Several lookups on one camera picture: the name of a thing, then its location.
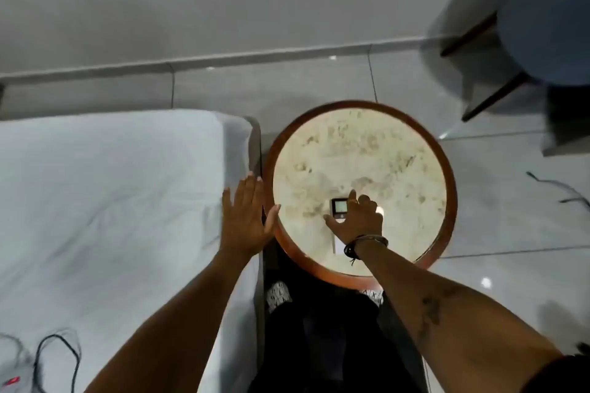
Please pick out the person's right hand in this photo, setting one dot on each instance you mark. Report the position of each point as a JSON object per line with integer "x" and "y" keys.
{"x": 359, "y": 222}

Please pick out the person's left hand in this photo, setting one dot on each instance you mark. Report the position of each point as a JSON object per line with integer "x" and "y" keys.
{"x": 243, "y": 222}

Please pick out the person's right middle finger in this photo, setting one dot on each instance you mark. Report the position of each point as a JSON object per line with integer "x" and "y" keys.
{"x": 364, "y": 202}

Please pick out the person's left little finger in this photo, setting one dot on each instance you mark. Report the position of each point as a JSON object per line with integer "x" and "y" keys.
{"x": 226, "y": 204}

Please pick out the person's right thumb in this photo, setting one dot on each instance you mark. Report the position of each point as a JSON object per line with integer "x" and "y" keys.
{"x": 333, "y": 222}

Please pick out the person's left thumb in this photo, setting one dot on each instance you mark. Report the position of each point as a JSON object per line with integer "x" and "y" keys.
{"x": 274, "y": 220}

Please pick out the person's left middle finger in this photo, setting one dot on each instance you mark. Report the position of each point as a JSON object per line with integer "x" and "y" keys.
{"x": 249, "y": 192}

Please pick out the white remote control with display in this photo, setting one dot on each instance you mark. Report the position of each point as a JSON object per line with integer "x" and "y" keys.
{"x": 340, "y": 206}

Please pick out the person's left forearm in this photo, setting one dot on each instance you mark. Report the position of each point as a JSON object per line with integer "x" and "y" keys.
{"x": 184, "y": 328}

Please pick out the person's right forearm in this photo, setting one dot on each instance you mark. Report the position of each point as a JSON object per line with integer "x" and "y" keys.
{"x": 442, "y": 314}

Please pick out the round wooden side table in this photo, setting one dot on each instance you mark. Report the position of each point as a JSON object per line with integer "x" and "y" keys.
{"x": 392, "y": 167}

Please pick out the person's black trousers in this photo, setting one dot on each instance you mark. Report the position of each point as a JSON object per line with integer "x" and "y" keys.
{"x": 322, "y": 342}

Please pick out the bed with white sheet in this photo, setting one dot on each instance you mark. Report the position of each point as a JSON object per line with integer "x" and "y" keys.
{"x": 106, "y": 222}

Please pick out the blue chair with wooden legs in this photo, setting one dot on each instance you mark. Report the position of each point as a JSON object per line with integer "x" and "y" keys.
{"x": 544, "y": 15}

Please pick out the person's black sleeve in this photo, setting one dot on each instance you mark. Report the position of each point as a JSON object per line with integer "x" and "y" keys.
{"x": 564, "y": 374}

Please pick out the small red plug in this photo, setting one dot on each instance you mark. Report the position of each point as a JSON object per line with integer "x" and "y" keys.
{"x": 11, "y": 380}

